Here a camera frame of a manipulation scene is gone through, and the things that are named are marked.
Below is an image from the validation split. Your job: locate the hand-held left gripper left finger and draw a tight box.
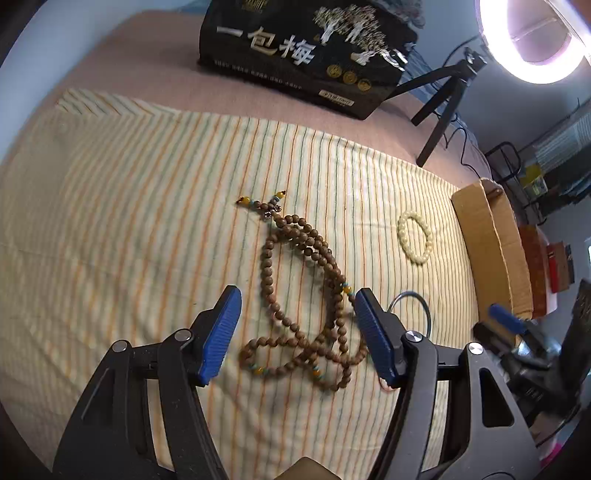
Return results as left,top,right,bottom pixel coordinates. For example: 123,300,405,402
52,285,243,480

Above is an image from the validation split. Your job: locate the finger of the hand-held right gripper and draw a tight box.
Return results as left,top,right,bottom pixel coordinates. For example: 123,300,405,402
472,322,517,357
488,304,532,337

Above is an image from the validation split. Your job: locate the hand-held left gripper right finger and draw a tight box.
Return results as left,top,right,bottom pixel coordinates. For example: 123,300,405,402
354,287,542,480

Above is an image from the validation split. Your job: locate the brown wooden bead necklace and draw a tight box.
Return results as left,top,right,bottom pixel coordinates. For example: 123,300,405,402
236,189,370,393

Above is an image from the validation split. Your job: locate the thin blue bangle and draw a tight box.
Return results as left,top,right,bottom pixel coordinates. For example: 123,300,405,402
387,291,433,343

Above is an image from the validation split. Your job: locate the dark red box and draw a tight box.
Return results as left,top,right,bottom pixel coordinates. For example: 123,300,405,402
546,241,577,293

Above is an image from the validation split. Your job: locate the cardboard box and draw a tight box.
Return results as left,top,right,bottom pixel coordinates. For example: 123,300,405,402
451,178,549,322

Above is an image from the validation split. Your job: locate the striped yellow cloth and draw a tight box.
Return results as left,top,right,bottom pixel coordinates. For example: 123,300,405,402
0,88,482,480

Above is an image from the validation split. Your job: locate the metal storage rack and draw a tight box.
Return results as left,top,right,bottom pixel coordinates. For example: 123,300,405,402
519,99,591,222

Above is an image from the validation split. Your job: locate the black tripod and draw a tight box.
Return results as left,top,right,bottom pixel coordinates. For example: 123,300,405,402
387,46,491,168

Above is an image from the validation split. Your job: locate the pink bed sheet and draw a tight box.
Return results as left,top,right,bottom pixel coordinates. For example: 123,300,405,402
0,10,502,190

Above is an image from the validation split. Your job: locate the black printed bag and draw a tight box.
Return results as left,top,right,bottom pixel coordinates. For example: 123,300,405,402
196,0,419,122

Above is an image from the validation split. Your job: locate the cream bead bracelet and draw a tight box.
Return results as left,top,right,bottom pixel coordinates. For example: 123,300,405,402
397,210,437,266

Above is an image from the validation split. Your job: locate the black chair frame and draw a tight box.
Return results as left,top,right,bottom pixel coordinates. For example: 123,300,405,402
484,141,525,186

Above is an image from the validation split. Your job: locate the black cable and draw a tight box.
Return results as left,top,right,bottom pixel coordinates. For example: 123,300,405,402
444,114,497,182

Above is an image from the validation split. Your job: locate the ring light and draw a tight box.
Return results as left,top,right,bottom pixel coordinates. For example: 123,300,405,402
477,0,591,85

